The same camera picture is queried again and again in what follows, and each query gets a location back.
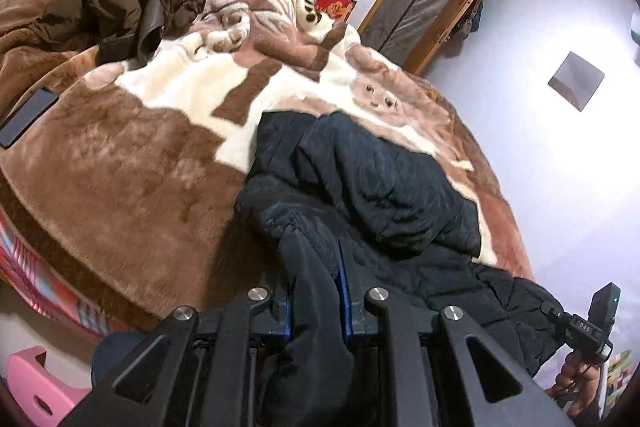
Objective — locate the red striped bed sheet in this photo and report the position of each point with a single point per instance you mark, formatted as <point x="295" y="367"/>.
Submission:
<point x="40" y="287"/>

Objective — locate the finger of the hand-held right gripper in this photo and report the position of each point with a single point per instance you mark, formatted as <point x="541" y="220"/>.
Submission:
<point x="556" y="311"/>

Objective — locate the person's left leg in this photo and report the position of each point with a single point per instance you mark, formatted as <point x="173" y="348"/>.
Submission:
<point x="107" y="357"/>

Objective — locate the brown printed plush blanket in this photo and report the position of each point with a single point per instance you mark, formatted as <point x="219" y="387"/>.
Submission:
<point x="125" y="182"/>

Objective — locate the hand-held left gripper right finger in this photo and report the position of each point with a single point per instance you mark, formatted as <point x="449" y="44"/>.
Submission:
<point x="345" y="307"/>

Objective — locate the pink plastic stool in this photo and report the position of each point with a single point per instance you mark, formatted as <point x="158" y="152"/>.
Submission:
<point x="35" y="387"/>

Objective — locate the black puffer jacket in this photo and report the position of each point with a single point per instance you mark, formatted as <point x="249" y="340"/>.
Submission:
<point x="380" y="187"/>

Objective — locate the grey wall panel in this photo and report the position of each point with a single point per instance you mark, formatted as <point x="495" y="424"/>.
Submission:
<point x="575" y="79"/>

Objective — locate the person's right hand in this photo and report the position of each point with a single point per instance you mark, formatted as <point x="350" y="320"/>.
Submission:
<point x="575" y="374"/>

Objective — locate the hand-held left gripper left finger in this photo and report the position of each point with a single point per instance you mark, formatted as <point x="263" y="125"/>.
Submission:
<point x="287" y="319"/>

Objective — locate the black smartphone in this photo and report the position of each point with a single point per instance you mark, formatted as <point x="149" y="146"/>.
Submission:
<point x="27" y="117"/>

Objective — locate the red box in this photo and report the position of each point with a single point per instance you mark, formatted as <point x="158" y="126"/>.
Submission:
<point x="337" y="7"/>

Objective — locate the wooden doorway with grey curtain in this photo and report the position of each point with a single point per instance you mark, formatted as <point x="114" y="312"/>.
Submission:
<point x="420" y="2"/>

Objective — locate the hanging bags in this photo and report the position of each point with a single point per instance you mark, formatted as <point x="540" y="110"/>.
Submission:
<point x="467" y="22"/>

